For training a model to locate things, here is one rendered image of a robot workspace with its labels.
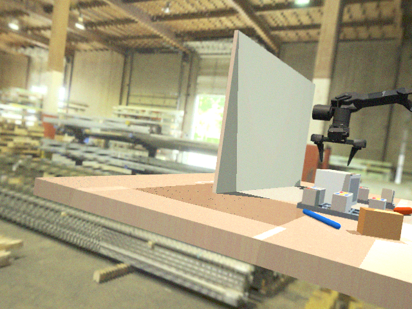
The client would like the orange-handled screwdriver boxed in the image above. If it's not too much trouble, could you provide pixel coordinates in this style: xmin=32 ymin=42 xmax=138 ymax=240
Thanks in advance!
xmin=393 ymin=207 xmax=412 ymax=214

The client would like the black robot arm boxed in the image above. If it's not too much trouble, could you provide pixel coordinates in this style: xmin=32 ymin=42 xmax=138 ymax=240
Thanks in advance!
xmin=312 ymin=88 xmax=412 ymax=140

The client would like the blue rod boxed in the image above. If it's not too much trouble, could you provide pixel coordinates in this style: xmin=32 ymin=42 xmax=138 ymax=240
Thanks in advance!
xmin=303 ymin=209 xmax=341 ymax=229

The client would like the white flat panel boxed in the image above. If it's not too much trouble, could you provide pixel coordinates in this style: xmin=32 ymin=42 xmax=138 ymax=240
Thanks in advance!
xmin=212 ymin=30 xmax=315 ymax=193

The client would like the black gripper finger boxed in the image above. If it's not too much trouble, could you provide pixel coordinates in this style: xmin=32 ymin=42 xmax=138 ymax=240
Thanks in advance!
xmin=347 ymin=147 xmax=361 ymax=166
xmin=314 ymin=142 xmax=324 ymax=162

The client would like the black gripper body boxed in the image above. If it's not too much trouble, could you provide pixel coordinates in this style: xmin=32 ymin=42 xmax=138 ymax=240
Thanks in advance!
xmin=311 ymin=121 xmax=366 ymax=148

